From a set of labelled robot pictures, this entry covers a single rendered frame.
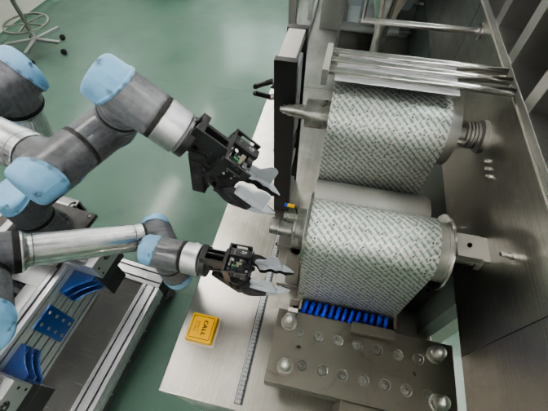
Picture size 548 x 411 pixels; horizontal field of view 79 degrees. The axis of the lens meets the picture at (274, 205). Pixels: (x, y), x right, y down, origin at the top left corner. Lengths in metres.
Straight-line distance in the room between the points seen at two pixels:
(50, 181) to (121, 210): 1.88
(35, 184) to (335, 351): 0.65
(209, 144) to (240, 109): 2.43
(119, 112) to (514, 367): 0.68
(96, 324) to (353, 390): 1.35
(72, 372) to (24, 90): 1.27
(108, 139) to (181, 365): 0.60
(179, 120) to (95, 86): 0.12
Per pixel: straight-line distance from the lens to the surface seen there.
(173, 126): 0.53
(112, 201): 2.52
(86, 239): 0.91
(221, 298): 1.00
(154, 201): 2.41
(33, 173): 0.58
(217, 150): 0.54
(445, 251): 0.67
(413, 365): 0.86
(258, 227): 1.09
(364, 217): 0.64
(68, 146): 0.59
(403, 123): 0.72
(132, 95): 0.53
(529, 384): 0.61
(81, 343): 1.88
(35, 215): 1.28
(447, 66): 0.80
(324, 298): 0.83
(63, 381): 1.87
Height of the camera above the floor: 1.82
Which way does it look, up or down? 54 degrees down
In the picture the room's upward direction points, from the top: straight up
